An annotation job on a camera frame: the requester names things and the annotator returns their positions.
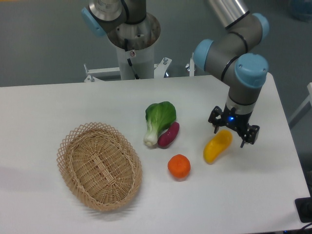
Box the yellow mango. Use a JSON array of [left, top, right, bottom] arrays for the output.
[[203, 130, 233, 164]]

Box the black cable on pedestal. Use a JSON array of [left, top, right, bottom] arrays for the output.
[[123, 38, 140, 80]]

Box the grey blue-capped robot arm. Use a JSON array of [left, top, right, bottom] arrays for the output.
[[81, 0, 270, 144]]

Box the green bok choy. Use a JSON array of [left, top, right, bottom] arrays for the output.
[[143, 101, 176, 147]]

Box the white metal base frame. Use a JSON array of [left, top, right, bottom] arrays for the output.
[[84, 55, 196, 82]]

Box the white frame at right edge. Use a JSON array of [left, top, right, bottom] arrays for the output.
[[288, 82, 312, 129]]

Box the purple sweet potato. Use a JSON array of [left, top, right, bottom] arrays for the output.
[[157, 122, 180, 148]]

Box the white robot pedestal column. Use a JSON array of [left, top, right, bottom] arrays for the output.
[[116, 46, 154, 80]]

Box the woven wicker basket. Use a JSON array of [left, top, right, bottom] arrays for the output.
[[57, 122, 142, 211]]

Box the black device at table edge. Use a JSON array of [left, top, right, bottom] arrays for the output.
[[294, 197, 312, 223]]

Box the orange tangerine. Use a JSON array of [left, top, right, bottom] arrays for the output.
[[167, 154, 191, 181]]

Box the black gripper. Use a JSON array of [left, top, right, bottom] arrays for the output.
[[208, 104, 260, 148]]

